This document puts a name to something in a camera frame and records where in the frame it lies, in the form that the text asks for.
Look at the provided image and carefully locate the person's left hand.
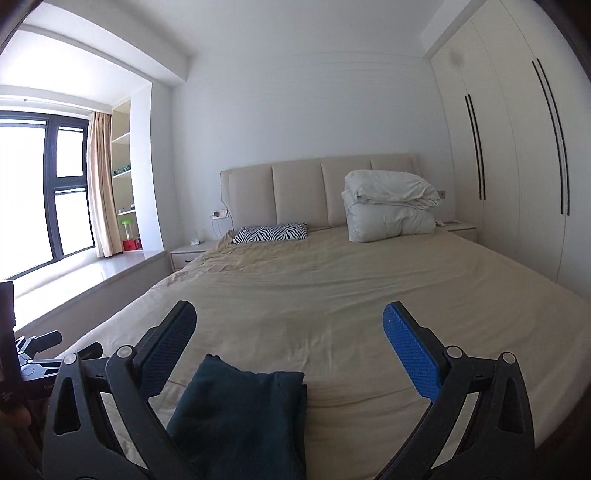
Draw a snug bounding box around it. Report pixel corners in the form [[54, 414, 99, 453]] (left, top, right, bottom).
[[0, 407, 32, 431]]

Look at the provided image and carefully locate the beige padded headboard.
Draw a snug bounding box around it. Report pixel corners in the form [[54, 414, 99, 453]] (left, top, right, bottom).
[[220, 153, 423, 232]]

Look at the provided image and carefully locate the white nightstand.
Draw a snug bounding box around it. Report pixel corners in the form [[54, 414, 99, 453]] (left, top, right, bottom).
[[434, 220, 478, 243], [169, 240, 222, 273]]

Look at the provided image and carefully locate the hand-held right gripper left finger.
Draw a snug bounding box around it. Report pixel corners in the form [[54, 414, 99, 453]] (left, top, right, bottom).
[[41, 300, 199, 480]]

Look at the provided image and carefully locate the white wardrobe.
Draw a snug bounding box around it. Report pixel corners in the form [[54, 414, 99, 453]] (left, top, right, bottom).
[[429, 0, 591, 333]]

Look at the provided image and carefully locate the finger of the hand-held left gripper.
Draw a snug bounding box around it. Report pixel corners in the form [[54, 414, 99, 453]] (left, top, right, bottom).
[[15, 329, 63, 357], [21, 342, 103, 376]]

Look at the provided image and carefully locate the built-in wall shelf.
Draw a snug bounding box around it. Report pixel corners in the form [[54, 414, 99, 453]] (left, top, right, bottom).
[[111, 96, 140, 253]]

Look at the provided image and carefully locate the dark green knit sweater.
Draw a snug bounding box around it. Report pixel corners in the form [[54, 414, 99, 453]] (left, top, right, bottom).
[[166, 354, 308, 480]]

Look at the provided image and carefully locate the white folded duvet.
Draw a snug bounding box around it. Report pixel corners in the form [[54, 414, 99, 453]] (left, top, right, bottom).
[[342, 170, 443, 244]]

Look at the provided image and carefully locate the white window ledge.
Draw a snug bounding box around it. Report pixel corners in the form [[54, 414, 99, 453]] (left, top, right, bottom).
[[0, 248, 169, 342]]

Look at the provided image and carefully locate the black wardrobe handle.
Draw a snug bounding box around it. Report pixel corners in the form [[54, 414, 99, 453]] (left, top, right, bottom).
[[464, 95, 483, 201], [536, 58, 571, 216], [531, 60, 566, 216], [468, 93, 487, 201]]

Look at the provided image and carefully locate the beige curtain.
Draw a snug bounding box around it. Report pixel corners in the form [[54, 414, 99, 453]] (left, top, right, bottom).
[[88, 111, 116, 258]]

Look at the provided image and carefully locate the zebra print pillow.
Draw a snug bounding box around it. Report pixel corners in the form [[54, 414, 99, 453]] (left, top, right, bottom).
[[231, 223, 308, 245]]

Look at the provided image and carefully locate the beige bed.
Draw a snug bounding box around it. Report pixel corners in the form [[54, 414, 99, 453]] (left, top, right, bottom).
[[60, 225, 586, 480]]

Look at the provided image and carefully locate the black framed window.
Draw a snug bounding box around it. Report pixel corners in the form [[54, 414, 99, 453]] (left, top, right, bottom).
[[0, 110, 96, 281]]

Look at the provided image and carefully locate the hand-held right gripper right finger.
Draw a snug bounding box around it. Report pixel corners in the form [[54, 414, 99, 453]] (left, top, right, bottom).
[[374, 301, 539, 480]]

